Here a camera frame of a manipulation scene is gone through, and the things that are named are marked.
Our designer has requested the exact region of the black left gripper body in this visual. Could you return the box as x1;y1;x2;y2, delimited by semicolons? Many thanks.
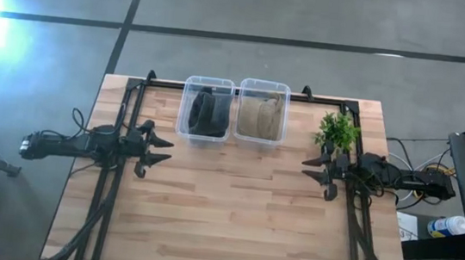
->
121;116;158;180

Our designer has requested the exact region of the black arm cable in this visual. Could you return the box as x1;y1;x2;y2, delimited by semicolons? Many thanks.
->
68;95;129;142

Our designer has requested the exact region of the clear plastic container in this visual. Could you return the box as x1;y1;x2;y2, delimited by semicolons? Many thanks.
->
174;73;238;145
232;76;294;148

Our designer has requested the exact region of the dark grey cap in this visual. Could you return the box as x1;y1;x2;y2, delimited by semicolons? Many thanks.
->
206;90;234;139
186;84;220;138

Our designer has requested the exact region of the black metal frame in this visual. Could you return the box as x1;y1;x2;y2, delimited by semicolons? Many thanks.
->
47;60;428;260

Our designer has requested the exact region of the small green plant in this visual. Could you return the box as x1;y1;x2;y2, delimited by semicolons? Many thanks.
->
311;108;363;158

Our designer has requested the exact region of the black strap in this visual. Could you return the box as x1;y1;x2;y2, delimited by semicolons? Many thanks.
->
398;227;465;260

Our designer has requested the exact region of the yellow cable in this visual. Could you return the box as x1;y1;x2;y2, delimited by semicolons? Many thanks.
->
411;160;458;202

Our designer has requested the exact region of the white wipes canister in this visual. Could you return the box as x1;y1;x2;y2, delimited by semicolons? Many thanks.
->
425;212;465;243

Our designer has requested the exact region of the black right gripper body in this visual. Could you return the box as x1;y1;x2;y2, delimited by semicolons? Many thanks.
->
319;139;354;204

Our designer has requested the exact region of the beige cap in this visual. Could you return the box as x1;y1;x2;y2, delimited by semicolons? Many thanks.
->
236;95;274;141
257;90;287;141

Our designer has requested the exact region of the white cable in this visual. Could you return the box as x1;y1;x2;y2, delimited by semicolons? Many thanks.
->
382;141;452;207

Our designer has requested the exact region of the white paper sheet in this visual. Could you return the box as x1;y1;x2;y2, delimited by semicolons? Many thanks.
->
390;210;425;260

